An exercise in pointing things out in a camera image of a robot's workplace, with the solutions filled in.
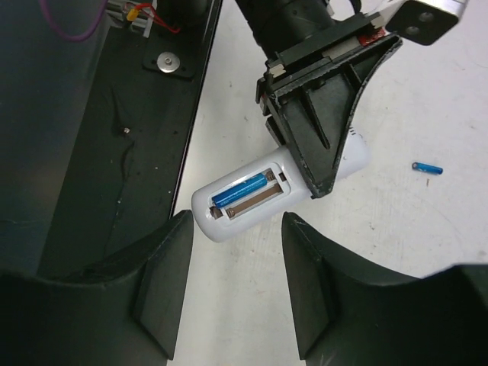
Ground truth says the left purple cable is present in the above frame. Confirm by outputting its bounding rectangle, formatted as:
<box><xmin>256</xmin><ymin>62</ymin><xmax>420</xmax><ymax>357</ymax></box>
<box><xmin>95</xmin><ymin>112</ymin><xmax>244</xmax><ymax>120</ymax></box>
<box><xmin>37</xmin><ymin>0</ymin><xmax>110</xmax><ymax>42</ymax></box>

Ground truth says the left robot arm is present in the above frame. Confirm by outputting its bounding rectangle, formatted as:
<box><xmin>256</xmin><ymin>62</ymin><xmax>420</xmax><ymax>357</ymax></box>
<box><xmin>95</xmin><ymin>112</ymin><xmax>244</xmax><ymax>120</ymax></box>
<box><xmin>237</xmin><ymin>1</ymin><xmax>402</xmax><ymax>198</ymax></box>

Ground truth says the blue battery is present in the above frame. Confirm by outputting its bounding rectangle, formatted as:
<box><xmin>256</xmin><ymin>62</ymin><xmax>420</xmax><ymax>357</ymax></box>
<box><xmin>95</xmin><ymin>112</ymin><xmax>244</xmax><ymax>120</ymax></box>
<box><xmin>412</xmin><ymin>162</ymin><xmax>443</xmax><ymax>175</ymax></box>
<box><xmin>212</xmin><ymin>173</ymin><xmax>268</xmax><ymax>208</ymax></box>

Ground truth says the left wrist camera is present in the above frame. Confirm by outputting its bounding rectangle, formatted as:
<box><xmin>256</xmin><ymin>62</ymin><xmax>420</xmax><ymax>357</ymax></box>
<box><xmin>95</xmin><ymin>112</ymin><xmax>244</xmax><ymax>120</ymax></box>
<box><xmin>368</xmin><ymin>0</ymin><xmax>469</xmax><ymax>46</ymax></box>

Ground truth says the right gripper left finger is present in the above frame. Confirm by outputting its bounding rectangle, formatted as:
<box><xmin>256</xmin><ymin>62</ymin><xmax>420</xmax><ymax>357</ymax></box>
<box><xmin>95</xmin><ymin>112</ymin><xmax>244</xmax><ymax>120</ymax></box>
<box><xmin>1</xmin><ymin>210</ymin><xmax>194</xmax><ymax>365</ymax></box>

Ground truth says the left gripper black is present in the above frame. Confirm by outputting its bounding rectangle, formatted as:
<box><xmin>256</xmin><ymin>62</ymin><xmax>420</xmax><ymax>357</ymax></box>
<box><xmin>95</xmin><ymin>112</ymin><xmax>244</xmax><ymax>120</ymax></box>
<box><xmin>253</xmin><ymin>14</ymin><xmax>402</xmax><ymax>198</ymax></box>

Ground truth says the white remote control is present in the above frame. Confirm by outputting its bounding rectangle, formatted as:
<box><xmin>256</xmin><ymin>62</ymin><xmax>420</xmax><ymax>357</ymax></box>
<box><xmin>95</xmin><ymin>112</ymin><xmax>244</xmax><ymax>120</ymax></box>
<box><xmin>190</xmin><ymin>127</ymin><xmax>373</xmax><ymax>244</ymax></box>

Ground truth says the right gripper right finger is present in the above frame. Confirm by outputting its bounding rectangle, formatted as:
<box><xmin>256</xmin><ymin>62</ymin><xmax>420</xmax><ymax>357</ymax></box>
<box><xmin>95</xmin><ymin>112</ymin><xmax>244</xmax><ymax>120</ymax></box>
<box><xmin>281</xmin><ymin>213</ymin><xmax>487</xmax><ymax>365</ymax></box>

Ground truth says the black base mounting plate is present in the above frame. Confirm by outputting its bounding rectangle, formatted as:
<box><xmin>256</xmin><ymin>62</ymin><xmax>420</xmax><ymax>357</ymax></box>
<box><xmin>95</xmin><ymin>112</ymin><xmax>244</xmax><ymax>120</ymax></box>
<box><xmin>37</xmin><ymin>1</ymin><xmax>222</xmax><ymax>277</ymax></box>

